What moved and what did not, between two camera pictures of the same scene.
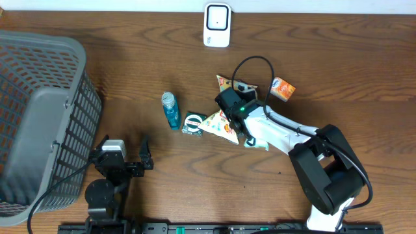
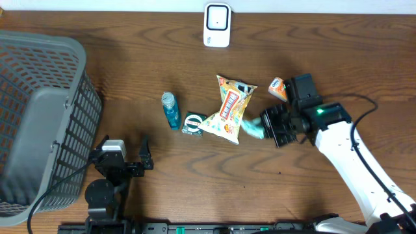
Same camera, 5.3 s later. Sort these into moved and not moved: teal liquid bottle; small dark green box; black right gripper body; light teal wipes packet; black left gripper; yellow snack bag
Moved: light teal wipes packet; black right gripper body
Not moved: teal liquid bottle; black left gripper; small dark green box; yellow snack bag
